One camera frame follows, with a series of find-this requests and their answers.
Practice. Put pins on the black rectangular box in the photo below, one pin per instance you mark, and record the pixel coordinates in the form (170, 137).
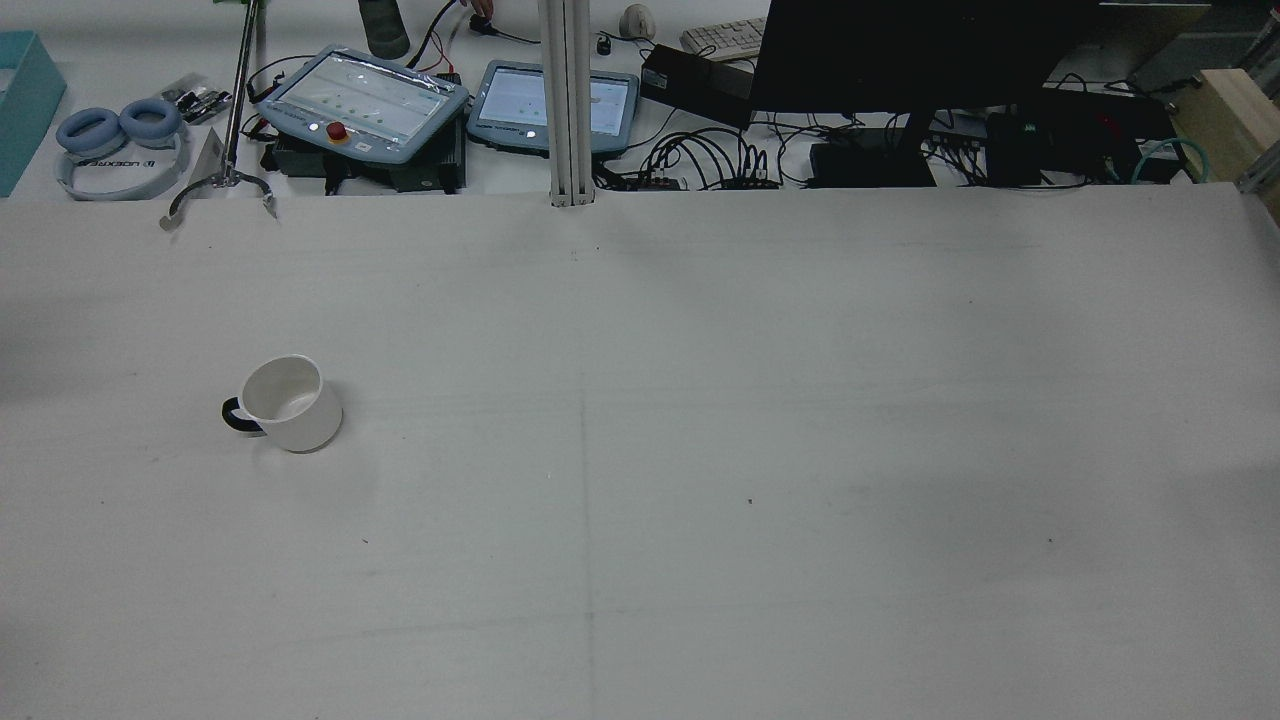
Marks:
(695, 85)

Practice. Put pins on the black box under pendant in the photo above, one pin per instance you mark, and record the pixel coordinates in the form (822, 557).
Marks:
(420, 177)

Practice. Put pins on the grey teach pendant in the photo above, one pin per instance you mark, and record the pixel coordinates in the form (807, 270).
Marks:
(510, 100)

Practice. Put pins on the white keyboard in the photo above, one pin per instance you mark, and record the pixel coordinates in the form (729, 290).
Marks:
(725, 38)

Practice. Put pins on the grey computer mouse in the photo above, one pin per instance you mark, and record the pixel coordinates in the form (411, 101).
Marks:
(636, 22)

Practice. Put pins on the left teach pendant tablet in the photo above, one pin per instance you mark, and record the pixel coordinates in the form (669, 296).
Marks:
(380, 100)

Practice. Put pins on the black monitor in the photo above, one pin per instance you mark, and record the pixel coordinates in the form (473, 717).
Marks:
(900, 50)

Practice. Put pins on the dark grey cylinder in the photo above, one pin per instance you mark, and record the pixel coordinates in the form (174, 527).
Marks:
(385, 30)

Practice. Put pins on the metal stand with claw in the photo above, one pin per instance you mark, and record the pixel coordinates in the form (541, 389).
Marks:
(236, 120)

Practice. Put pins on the black electronics unit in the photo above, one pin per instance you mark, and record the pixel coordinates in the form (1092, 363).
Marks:
(1070, 130)

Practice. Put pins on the clear bag of parts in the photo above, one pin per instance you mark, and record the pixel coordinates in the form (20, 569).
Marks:
(200, 100)

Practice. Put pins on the blue white headphones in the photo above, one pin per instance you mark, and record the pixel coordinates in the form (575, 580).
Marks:
(90, 130)

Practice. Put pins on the wooden box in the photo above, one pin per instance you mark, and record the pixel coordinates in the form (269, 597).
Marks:
(1235, 120)

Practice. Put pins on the teal plastic box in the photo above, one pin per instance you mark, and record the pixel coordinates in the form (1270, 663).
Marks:
(30, 100)

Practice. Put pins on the aluminium profile post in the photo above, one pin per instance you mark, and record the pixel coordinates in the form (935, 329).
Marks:
(567, 100)

